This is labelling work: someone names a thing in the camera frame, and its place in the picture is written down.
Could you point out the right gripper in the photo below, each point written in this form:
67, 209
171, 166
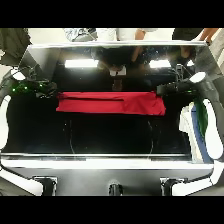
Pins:
165, 89

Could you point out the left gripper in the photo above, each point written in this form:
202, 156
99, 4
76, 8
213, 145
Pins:
46, 89

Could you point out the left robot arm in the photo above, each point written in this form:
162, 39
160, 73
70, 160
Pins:
4, 120

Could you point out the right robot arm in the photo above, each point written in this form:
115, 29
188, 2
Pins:
213, 130

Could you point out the person's forearm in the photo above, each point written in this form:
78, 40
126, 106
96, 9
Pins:
207, 34
140, 33

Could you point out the white garment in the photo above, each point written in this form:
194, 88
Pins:
185, 126

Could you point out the green garment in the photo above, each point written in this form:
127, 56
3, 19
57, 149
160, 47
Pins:
201, 116

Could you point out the red T-shirt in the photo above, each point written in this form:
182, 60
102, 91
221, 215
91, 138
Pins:
110, 103

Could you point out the blue garment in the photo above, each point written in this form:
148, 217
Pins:
198, 143

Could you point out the silver frame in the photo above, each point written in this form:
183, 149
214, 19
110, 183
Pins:
100, 164

